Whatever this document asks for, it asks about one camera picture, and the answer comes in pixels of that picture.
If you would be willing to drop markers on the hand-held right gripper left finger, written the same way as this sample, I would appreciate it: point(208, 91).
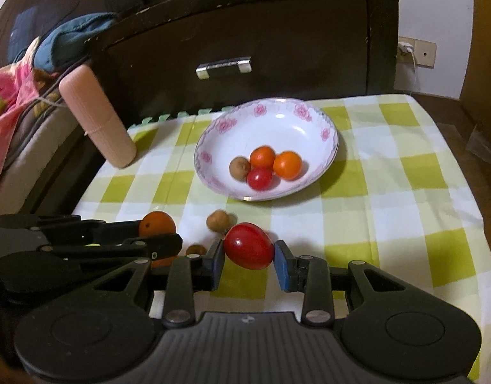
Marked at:
point(218, 266)

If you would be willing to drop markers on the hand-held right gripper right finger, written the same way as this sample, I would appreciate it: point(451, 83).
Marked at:
point(280, 266)

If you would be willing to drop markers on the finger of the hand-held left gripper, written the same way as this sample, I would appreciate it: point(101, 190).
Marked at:
point(117, 230)
point(149, 246)

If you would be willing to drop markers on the brown longan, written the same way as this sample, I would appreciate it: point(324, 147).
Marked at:
point(218, 220)
point(195, 250)
point(239, 167)

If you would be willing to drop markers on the red cherry tomato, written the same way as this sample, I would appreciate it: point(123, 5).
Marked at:
point(248, 246)
point(260, 179)

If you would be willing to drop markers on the bright mandarin orange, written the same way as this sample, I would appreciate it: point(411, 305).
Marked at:
point(287, 164)

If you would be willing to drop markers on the large red tomato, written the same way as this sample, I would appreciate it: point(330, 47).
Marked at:
point(262, 156)

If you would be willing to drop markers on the white floral plate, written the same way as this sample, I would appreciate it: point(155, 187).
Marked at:
point(293, 128)

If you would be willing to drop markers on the pink ribbed bottle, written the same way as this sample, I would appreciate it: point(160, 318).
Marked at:
point(97, 120)

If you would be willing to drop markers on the green foam puzzle mat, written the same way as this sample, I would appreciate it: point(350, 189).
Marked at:
point(149, 121)

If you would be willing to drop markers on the grey mattress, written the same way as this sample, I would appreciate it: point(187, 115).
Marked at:
point(41, 140)

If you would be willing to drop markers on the green checked tablecloth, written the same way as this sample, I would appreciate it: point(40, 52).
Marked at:
point(389, 208)

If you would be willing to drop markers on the pink floral blanket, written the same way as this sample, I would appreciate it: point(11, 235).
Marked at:
point(9, 88)

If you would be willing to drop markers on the blue cloth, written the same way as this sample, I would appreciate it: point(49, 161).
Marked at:
point(69, 34)

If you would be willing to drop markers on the dark wooden cabinet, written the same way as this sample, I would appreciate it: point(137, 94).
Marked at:
point(269, 28)

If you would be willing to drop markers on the clear plastic bag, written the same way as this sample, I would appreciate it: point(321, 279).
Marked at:
point(485, 140)

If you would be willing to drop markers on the white charger plug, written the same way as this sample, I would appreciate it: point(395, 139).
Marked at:
point(405, 49)

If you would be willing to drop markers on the brown wooden wardrobe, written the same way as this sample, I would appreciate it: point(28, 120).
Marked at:
point(485, 68)

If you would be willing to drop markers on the beige wall socket plate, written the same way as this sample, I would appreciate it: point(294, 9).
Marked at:
point(423, 52)

